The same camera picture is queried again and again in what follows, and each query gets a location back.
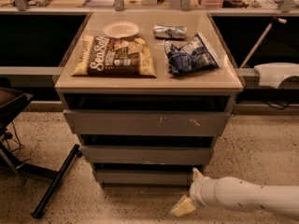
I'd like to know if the white rod with black tip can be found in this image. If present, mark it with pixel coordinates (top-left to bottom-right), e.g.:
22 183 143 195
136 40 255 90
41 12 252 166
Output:
239 17 287 68

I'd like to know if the grey middle drawer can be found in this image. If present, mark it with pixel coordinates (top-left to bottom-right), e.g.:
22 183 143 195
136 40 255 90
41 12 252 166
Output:
81 146 212 165

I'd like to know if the grey bottom drawer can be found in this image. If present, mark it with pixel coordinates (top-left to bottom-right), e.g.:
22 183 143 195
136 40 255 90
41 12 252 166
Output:
93 169 193 186

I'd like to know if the white paper plate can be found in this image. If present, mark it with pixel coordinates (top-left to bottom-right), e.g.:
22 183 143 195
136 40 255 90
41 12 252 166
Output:
103 21 139 38

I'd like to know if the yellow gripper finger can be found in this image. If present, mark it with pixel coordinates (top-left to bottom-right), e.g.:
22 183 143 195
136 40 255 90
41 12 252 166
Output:
192 167 204 181
170 195 196 217

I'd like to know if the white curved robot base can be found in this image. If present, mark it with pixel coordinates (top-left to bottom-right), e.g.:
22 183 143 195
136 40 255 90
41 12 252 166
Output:
254 63 299 89

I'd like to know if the grey drawer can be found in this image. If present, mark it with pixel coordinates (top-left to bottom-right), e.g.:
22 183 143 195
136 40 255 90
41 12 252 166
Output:
64 109 230 136
93 169 193 186
81 146 212 165

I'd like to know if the grey drawer cabinet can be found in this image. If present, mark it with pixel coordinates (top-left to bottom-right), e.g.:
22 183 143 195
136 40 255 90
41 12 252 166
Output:
53 10 245 190

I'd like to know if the blue crumpled chip bag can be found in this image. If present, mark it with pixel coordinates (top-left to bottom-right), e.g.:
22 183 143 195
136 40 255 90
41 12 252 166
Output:
164 33 220 75

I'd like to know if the grey top drawer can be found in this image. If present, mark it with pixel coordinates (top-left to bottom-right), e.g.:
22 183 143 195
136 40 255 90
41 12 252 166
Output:
64 109 230 136

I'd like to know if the crushed silver can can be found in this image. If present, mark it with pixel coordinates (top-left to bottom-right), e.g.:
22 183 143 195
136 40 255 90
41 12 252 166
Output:
153 25 187 39

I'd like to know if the brown sea salt chip bag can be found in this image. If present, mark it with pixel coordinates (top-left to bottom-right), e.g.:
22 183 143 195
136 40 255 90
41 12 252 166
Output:
73 35 157 77

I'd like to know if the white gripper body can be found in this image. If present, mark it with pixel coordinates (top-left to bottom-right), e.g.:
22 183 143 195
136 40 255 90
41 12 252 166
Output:
189 176 215 207

